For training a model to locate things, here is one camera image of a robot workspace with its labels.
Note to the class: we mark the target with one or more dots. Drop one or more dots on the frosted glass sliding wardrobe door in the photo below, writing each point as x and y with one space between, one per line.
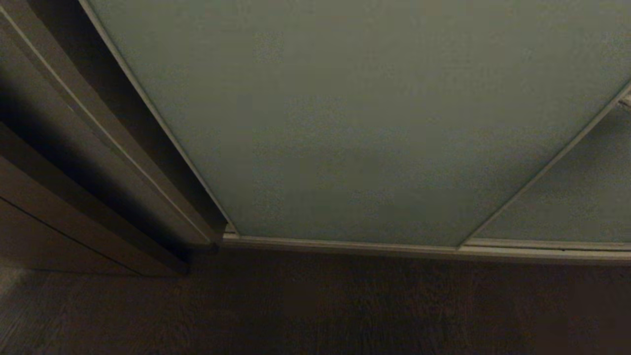
355 123
572 202

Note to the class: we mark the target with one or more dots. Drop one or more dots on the metal floor track rail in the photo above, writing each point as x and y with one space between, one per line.
424 249

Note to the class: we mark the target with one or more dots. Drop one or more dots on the brown wooden wardrobe frame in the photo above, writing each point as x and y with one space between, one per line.
98 148

